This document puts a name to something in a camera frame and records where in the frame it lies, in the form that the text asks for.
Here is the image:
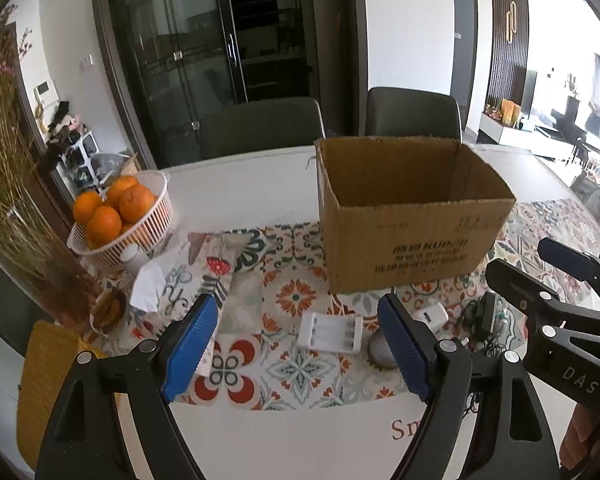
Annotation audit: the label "dark dining chair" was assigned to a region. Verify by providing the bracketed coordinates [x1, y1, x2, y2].
[200, 97, 326, 161]
[365, 86, 463, 142]

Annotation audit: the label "dark glass sliding door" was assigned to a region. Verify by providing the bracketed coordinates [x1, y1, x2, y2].
[91, 0, 366, 168]

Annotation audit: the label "grey room door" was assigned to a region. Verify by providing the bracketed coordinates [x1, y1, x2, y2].
[452, 0, 478, 133]

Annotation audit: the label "white intercom panel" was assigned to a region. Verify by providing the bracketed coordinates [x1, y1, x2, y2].
[34, 82, 56, 126]

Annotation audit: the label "white battery charger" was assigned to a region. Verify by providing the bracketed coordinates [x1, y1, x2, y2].
[296, 311, 364, 356]

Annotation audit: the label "black charger with cable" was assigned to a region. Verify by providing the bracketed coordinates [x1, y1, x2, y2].
[457, 300, 526, 361]

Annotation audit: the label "open cardboard box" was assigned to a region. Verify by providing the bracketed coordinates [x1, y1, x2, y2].
[92, 152, 141, 186]

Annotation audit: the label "printed fabric tissue cover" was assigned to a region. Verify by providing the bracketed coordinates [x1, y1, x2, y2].
[187, 230, 266, 333]

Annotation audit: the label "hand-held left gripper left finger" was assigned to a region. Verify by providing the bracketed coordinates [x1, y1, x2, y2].
[35, 292, 220, 480]

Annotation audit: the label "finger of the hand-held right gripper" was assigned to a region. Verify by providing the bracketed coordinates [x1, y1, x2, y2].
[485, 258, 600, 341]
[537, 237, 600, 291]

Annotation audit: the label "person's right hand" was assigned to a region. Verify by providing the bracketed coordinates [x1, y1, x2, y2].
[562, 404, 600, 471]

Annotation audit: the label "brown cardboard box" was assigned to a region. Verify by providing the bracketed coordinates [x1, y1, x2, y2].
[314, 136, 517, 295]

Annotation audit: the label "white tissue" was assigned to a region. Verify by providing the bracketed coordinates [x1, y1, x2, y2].
[130, 262, 167, 311]

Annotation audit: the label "orange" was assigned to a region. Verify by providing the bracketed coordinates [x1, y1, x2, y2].
[86, 206, 122, 246]
[105, 175, 138, 206]
[73, 191, 103, 224]
[118, 183, 156, 223]

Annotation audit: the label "white power adapter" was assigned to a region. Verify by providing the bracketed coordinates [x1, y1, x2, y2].
[412, 304, 450, 341]

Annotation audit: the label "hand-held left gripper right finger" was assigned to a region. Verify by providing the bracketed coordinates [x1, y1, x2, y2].
[377, 292, 563, 480]

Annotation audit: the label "dark slatted wall panel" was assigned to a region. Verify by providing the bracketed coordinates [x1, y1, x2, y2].
[485, 0, 531, 111]

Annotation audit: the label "plush toys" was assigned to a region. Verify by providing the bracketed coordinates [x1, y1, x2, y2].
[47, 102, 86, 148]

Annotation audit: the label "grey oval object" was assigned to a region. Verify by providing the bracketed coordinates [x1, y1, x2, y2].
[367, 331, 398, 370]

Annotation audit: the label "small white bottle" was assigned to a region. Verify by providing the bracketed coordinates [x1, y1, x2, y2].
[120, 246, 148, 273]

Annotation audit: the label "dried flower bunch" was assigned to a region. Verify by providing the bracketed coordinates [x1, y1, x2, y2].
[0, 5, 46, 241]

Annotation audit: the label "white plastic basket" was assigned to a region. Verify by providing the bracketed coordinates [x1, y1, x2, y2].
[67, 170, 175, 270]

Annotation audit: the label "black power adapter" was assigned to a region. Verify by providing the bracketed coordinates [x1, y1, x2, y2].
[477, 291, 502, 333]

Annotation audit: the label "white tv cabinet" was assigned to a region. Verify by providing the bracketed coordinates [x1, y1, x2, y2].
[477, 112, 536, 153]

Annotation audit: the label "patterned tablecloth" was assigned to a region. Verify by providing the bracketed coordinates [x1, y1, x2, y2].
[87, 145, 600, 480]

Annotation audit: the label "white shoe rack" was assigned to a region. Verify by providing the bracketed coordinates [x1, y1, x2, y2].
[60, 130, 101, 196]

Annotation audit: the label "yellow woven mat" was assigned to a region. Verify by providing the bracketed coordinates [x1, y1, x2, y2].
[17, 320, 106, 468]

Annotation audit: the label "glass vase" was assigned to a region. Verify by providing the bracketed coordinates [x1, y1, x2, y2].
[0, 200, 103, 326]

